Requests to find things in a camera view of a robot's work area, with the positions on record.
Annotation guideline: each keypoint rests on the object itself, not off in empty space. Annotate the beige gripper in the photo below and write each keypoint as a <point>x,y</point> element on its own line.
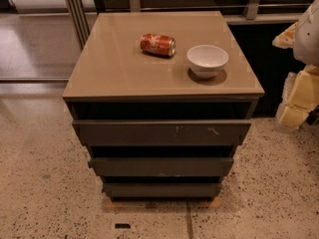
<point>308,37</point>

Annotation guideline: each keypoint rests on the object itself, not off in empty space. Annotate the grey drawer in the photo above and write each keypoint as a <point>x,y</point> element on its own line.
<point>162,166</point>
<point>115,190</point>
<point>197,132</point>

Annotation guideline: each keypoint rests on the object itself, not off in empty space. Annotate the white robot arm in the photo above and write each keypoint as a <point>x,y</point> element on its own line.
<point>300,94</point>

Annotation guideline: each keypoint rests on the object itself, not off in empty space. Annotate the grey drawer cabinet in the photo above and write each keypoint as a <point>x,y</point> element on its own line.
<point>114,79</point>

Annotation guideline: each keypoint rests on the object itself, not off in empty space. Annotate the grey bottom drawer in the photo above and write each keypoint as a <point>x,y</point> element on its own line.
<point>115,190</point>

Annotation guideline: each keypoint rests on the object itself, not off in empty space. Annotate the grey top drawer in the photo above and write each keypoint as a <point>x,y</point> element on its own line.
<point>197,132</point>

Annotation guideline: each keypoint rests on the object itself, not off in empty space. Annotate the white bowl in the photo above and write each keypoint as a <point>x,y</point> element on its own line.
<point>206,61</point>

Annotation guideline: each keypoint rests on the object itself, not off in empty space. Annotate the red soda can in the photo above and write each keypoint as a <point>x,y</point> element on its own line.
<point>161,45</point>

